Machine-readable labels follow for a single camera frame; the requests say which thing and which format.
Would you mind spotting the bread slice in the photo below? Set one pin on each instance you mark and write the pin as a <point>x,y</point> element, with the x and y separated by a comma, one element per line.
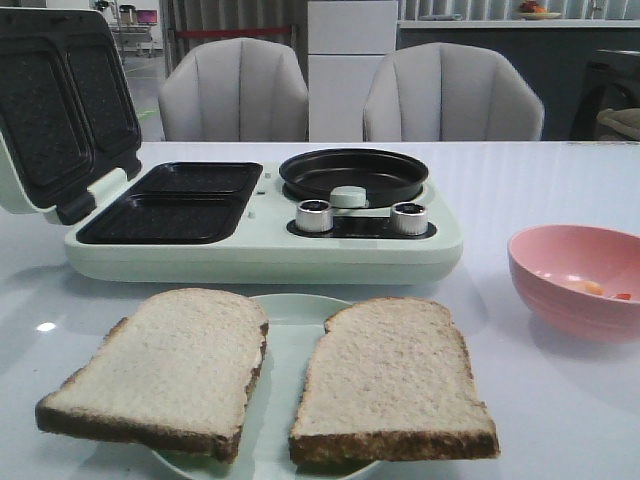
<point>175,375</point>
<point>391,380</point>

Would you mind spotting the pink bowl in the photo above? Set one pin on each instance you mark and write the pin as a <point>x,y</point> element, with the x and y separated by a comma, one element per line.
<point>546,261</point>

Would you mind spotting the mint green breakfast maker lid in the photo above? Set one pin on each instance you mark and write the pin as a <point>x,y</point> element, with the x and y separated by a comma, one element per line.
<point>67,117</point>

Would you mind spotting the mint green breakfast maker base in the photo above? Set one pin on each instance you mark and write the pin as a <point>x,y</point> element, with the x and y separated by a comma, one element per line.
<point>235,223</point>

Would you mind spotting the left silver control knob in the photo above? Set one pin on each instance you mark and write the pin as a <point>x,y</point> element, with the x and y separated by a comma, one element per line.
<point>314,216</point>

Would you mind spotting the silver control knob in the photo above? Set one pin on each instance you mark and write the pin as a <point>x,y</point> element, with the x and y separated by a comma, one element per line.
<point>314,216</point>
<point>409,219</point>

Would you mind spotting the mint green plate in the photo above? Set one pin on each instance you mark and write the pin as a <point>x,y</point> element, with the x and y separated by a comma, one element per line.
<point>296,322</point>

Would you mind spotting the right silver control knob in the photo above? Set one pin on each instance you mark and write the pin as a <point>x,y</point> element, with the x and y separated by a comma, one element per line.
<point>409,219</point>

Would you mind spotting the black round frying pan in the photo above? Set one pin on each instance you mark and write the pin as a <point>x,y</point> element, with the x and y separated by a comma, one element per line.
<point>387,177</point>

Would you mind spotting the left grey upholstered chair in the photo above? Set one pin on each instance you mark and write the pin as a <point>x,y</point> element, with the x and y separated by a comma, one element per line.
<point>236,90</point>

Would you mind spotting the grey upholstered chair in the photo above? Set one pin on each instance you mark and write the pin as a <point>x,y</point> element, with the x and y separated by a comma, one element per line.
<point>236,90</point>
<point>450,92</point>

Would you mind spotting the right grey upholstered chair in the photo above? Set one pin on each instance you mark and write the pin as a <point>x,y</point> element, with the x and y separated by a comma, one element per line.
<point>450,92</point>

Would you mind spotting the white refrigerator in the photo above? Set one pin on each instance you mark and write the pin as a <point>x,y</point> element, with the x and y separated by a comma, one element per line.
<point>346,42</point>

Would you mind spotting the fruit plate on counter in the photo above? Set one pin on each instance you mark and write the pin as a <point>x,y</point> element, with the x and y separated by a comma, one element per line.
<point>533,10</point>

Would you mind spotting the beige cushion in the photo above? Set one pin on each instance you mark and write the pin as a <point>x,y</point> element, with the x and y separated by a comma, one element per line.
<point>624,122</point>

